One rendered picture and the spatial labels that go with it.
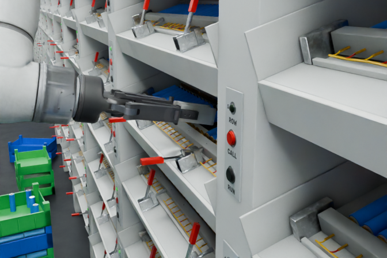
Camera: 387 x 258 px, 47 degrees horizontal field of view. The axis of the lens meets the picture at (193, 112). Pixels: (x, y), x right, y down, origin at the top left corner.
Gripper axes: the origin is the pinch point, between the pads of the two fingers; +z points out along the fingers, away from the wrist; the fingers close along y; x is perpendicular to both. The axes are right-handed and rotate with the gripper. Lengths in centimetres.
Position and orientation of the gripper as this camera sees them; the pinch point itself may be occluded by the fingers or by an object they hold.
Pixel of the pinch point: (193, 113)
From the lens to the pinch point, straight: 77.8
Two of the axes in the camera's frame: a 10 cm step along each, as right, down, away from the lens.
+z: 9.1, 1.2, 3.9
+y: 3.6, 2.2, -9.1
